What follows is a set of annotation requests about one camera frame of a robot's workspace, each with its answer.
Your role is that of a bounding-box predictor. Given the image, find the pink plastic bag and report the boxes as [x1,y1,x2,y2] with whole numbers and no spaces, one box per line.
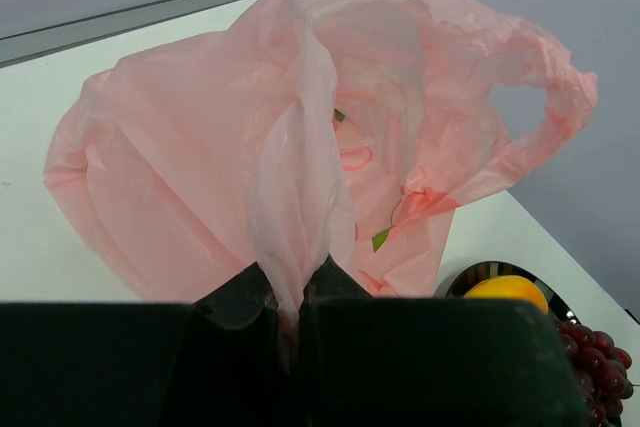
[44,0,597,325]

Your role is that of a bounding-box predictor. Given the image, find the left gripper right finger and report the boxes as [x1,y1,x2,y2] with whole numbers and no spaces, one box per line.
[298,260,587,426]

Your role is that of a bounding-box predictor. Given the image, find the dark red fake grapes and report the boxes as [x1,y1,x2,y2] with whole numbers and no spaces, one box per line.
[554,320,638,426]

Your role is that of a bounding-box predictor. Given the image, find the orange fake fruit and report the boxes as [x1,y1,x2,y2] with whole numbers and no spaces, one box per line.
[463,275,549,314]

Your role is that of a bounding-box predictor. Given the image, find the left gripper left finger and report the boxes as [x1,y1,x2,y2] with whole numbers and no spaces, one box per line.
[1,265,300,426]

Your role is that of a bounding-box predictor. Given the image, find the black rimmed ceramic plate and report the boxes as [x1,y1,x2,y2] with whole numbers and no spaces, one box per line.
[445,261,588,327]

